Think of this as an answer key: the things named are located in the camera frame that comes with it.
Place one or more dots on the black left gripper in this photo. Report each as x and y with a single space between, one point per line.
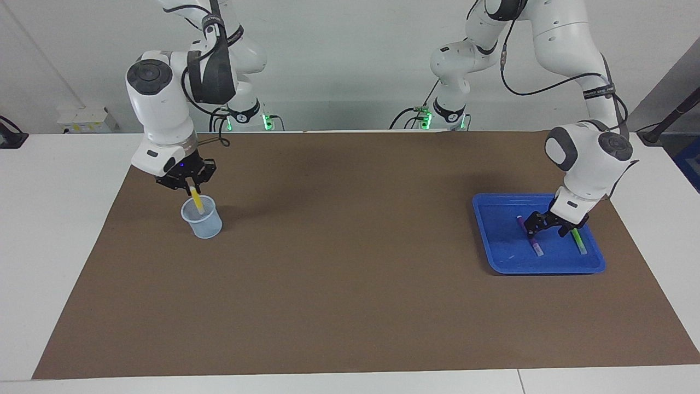
558 219

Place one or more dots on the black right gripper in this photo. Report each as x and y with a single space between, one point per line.
186 164

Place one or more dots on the yellow pen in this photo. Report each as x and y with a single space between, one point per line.
197 200

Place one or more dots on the purple pen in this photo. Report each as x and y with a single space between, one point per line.
537 247

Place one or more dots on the green pen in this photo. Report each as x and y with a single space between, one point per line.
579 243

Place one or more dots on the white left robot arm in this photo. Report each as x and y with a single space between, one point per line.
590 158

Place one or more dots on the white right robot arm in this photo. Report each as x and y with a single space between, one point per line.
161 109

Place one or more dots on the blue plastic tray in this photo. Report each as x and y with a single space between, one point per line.
503 241

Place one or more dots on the translucent plastic cup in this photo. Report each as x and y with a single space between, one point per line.
205 224

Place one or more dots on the white power strip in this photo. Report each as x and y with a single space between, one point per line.
87 120

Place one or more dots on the blue box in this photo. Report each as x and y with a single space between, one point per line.
690 164

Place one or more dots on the black stand leg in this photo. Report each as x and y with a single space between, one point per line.
664 123

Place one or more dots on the brown table mat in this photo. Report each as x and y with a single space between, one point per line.
350 273

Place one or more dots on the black clamp base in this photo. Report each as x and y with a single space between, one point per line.
10 137

